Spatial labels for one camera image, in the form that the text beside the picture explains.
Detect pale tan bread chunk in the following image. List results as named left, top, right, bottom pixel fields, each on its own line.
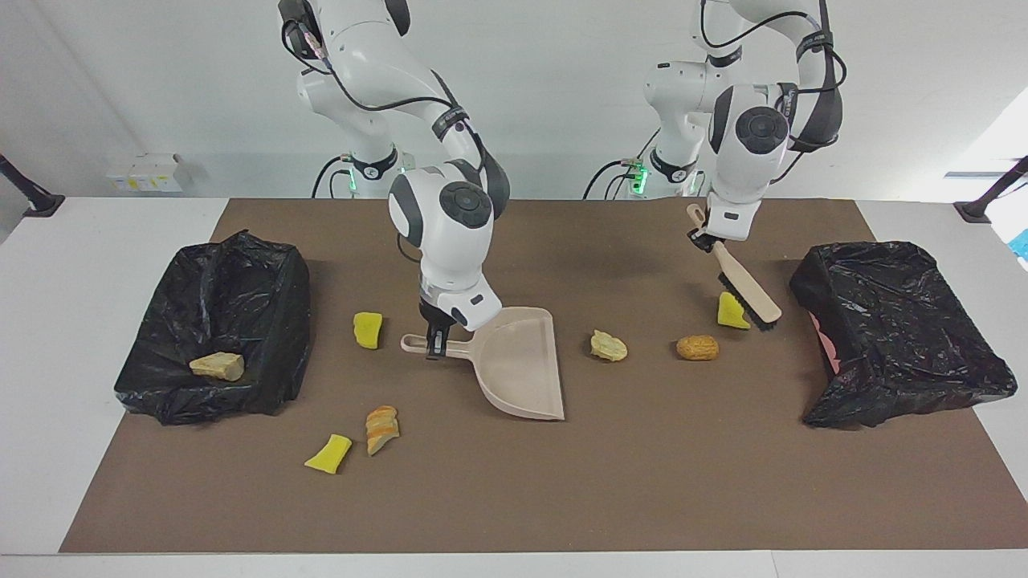
left=190, top=352, right=246, bottom=382

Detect white wall socket box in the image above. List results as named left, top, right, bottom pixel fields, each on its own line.
left=106, top=153, right=184, bottom=193

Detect beige plastic dustpan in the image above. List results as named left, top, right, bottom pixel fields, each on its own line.
left=401, top=307, right=565, bottom=421

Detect pale bread piece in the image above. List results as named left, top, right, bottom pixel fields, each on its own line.
left=590, top=330, right=629, bottom=362

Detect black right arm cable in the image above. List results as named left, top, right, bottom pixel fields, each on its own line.
left=301, top=16, right=483, bottom=266

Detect brown table mat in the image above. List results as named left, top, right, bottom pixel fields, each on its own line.
left=60, top=198, right=1028, bottom=554

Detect black base cable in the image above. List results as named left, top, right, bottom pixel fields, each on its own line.
left=312, top=155, right=354, bottom=199
left=584, top=124, right=661, bottom=200

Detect black bag lined pink bin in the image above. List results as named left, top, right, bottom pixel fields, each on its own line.
left=789, top=241, right=1018, bottom=429

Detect sliced orange bread toy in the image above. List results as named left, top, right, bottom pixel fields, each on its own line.
left=366, top=405, right=400, bottom=457

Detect black clamp stand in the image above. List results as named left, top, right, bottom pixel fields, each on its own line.
left=954, top=155, right=1028, bottom=224
left=0, top=153, right=66, bottom=218

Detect beige hand brush black bristles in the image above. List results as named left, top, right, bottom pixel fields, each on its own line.
left=687, top=203, right=783, bottom=332

